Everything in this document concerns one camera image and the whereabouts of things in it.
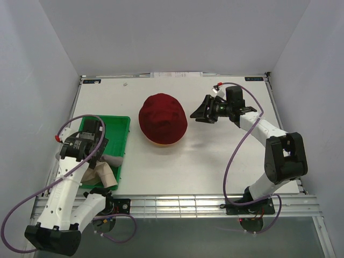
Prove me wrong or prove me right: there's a grey bucket hat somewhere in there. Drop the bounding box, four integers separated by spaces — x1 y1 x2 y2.
55 152 125 168

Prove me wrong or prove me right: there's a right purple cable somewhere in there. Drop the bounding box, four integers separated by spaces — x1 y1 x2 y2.
219 82 282 235

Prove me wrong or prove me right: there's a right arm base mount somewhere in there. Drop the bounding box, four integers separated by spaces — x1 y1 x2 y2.
220 198 275 215

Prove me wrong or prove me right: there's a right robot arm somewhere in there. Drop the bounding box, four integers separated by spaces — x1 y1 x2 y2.
190 82 308 213

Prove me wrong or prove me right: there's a yellow bucket hat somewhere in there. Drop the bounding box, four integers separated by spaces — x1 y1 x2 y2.
152 142 175 148

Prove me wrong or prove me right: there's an aluminium table rail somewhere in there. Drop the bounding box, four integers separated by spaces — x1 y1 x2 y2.
31 195 323 220

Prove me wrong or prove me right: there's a beige bucket hat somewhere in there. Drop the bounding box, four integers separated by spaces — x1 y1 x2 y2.
81 162 118 188

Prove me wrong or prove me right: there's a dark red bucket hat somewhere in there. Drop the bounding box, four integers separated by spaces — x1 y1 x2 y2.
138 93 188 145

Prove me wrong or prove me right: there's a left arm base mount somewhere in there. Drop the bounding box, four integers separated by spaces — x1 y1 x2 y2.
97 197 131 216

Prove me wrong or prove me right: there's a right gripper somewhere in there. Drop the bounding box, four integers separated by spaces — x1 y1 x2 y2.
190 95 232 124

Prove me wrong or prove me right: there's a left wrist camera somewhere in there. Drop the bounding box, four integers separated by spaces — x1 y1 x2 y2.
55 127 75 143

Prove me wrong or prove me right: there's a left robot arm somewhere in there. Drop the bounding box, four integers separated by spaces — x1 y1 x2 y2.
24 118 114 256

